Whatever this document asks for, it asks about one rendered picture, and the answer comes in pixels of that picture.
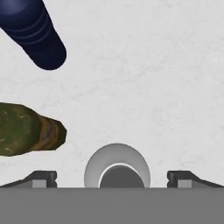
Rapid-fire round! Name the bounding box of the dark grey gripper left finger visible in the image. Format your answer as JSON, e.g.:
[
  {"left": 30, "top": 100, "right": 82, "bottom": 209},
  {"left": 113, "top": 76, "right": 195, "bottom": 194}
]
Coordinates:
[{"left": 0, "top": 170, "right": 58, "bottom": 189}]

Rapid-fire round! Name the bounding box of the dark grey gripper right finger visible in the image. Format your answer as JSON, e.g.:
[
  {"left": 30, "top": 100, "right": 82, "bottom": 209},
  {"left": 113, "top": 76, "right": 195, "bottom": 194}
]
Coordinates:
[{"left": 166, "top": 170, "right": 224, "bottom": 189}]

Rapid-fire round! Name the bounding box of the green brown-necked bottle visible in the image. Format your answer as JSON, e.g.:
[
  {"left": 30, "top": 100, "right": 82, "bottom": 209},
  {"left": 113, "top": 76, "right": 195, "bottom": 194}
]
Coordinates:
[{"left": 0, "top": 101, "right": 68, "bottom": 158}]

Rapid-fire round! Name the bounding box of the grey round bottle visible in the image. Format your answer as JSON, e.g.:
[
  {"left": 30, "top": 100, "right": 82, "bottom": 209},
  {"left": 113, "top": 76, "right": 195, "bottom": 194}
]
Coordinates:
[{"left": 83, "top": 143, "right": 151, "bottom": 189}]

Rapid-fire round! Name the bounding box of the dark blue bottle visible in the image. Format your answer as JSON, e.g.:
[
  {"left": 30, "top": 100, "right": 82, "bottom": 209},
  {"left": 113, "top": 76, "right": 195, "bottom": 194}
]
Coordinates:
[{"left": 0, "top": 0, "right": 67, "bottom": 71}]

